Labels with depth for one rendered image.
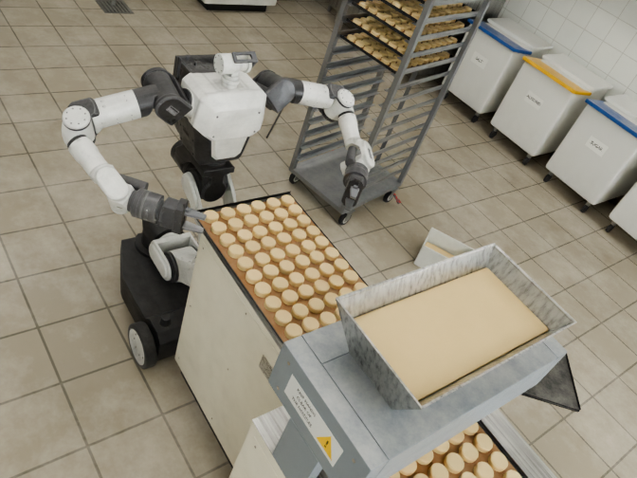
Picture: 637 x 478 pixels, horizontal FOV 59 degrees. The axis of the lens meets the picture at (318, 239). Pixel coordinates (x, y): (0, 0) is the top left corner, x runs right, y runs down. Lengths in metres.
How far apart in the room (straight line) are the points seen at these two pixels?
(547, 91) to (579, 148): 0.53
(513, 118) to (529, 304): 3.73
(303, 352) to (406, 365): 0.23
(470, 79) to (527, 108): 0.63
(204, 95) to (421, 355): 1.10
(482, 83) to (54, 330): 4.03
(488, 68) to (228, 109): 3.67
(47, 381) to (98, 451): 0.37
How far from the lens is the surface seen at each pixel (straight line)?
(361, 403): 1.26
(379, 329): 1.28
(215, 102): 1.92
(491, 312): 1.48
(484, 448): 1.69
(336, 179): 3.66
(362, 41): 3.20
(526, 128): 5.14
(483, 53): 5.36
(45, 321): 2.76
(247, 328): 1.85
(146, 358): 2.48
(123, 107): 1.87
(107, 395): 2.54
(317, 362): 1.28
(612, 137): 4.81
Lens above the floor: 2.17
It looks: 40 degrees down
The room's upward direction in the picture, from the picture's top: 22 degrees clockwise
